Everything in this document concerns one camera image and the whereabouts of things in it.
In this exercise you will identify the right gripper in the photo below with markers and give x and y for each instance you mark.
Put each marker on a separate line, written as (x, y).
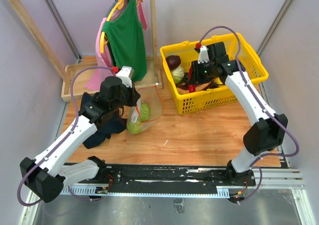
(196, 77)

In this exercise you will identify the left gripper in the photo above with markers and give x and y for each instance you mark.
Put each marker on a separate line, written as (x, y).
(134, 95)

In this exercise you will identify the clear zip top bag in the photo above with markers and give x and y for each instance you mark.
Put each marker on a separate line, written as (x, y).
(149, 95)

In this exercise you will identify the green toy cabbage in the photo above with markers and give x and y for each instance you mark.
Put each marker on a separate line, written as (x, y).
(137, 127)

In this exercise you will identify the red toy chili pepper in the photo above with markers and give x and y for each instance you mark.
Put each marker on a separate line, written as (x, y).
(192, 88)

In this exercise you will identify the yellow plastic shopping basket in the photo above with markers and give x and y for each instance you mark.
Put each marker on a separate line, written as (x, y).
(192, 102)

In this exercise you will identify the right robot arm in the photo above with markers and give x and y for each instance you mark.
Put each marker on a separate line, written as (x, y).
(267, 127)

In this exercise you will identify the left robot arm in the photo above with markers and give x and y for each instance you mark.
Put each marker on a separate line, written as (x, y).
(45, 174)

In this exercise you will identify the green tank top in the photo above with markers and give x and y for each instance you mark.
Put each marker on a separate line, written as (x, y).
(126, 39)

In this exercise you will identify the pink shirt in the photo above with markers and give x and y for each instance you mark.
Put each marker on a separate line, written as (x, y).
(103, 60)

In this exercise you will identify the dark navy cloth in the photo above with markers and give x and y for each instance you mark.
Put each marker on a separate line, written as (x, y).
(104, 133)

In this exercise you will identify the wooden clothes rack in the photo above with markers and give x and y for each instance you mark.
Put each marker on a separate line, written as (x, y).
(68, 72)

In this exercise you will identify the yellow clothes hanger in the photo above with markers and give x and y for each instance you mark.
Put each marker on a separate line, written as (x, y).
(114, 12)

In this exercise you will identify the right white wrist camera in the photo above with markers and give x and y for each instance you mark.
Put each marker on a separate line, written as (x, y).
(202, 53)

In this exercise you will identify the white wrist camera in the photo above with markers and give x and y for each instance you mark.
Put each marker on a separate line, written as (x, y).
(125, 74)
(202, 53)

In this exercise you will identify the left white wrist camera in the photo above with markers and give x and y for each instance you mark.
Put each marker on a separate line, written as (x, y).
(125, 74)

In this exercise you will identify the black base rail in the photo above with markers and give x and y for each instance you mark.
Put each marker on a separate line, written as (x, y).
(169, 180)

